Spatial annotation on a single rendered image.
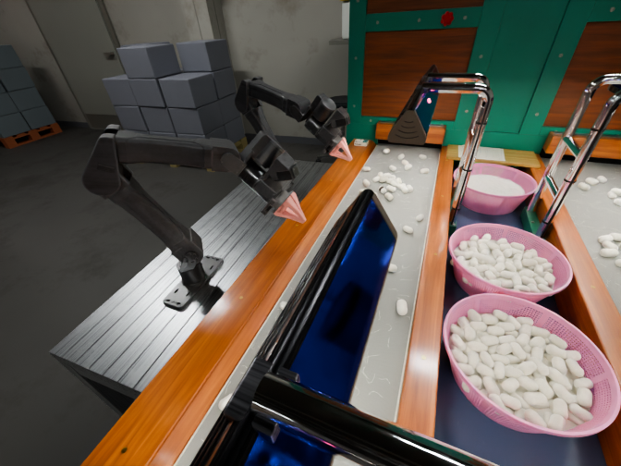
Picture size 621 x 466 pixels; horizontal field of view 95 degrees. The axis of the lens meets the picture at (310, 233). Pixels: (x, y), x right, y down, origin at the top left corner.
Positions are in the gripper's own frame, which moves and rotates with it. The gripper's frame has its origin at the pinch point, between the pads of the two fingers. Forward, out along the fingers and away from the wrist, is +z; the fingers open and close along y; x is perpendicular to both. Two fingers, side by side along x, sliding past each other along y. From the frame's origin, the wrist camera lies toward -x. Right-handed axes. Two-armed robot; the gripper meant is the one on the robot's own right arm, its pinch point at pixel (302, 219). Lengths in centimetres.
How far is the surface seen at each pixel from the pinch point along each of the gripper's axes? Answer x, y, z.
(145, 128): 201, 160, -170
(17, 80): 350, 199, -403
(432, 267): -14.6, 3.0, 31.3
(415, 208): -8.0, 33.2, 27.3
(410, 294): -10.2, -5.2, 30.0
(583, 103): -55, 47, 34
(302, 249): 8.1, -0.2, 6.0
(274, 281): 8.1, -14.4, 4.7
